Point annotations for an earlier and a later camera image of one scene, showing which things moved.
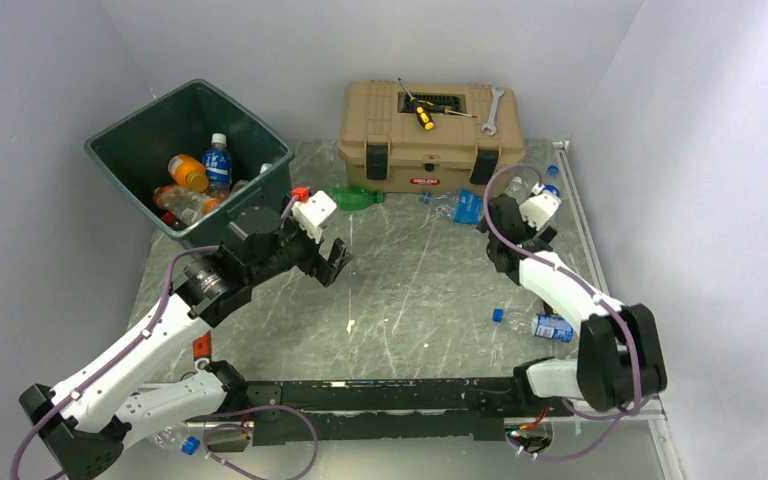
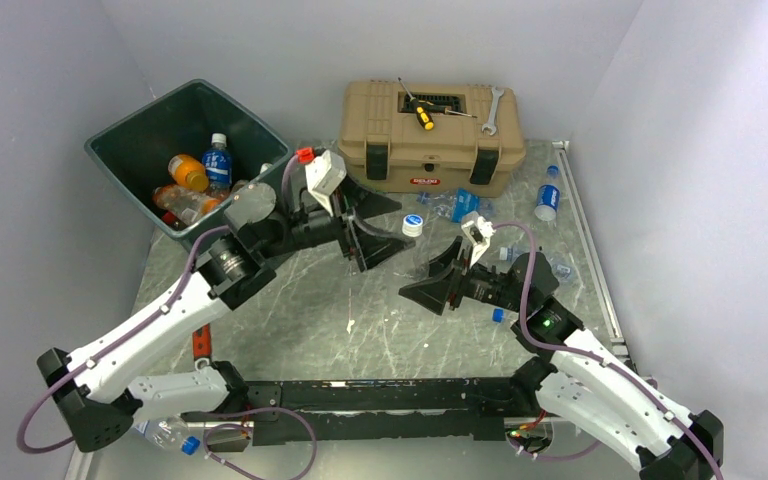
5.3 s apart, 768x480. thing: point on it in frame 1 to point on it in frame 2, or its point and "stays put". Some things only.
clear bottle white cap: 518,187 to 417,259
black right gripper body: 547,234 to 486,284
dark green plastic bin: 138,150 stays put
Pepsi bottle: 174,438 stays put
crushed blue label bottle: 463,206 stays put
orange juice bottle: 188,172 stays put
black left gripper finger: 337,260 to 373,247
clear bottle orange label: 187,205 stays put
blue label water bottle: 218,165 stays put
